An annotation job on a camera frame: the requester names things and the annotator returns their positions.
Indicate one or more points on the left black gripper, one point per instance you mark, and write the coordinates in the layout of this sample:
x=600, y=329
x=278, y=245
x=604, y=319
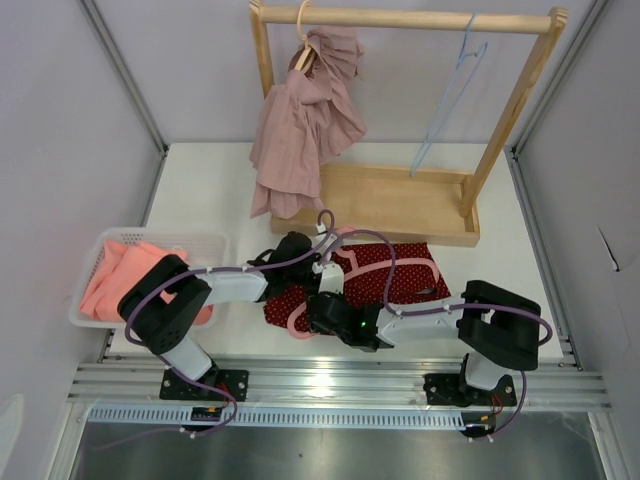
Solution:
x=313, y=258

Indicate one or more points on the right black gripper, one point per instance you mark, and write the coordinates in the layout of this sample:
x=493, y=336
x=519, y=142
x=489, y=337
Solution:
x=315, y=327

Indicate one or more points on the pink hanger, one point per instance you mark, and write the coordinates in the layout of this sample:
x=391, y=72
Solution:
x=366, y=267

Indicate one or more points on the dusty pink pleated skirt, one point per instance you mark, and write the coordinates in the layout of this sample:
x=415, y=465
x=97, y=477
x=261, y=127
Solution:
x=305, y=122

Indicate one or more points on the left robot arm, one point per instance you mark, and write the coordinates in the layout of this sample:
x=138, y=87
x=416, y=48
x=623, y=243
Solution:
x=160, y=309

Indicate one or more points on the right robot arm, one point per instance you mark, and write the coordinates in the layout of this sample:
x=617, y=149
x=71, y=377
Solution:
x=503, y=331

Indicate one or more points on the blue hanger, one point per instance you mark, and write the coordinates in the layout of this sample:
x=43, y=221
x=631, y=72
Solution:
x=466, y=67

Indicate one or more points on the wooden clothes rack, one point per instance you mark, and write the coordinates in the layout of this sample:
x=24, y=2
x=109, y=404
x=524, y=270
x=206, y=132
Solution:
x=437, y=206

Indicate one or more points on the white plastic basket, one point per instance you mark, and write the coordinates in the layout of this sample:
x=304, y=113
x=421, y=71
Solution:
x=204, y=248

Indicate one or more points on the salmon orange cloth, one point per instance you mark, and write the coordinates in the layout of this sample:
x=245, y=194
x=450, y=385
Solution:
x=121, y=268

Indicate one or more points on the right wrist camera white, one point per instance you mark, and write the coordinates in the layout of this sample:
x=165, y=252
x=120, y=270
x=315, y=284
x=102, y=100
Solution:
x=331, y=277

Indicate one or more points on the aluminium mounting rail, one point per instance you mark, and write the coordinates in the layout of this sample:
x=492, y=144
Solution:
x=336, y=383

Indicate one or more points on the white slotted cable duct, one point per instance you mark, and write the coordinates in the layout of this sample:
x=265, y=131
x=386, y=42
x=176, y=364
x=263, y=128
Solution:
x=280, y=417

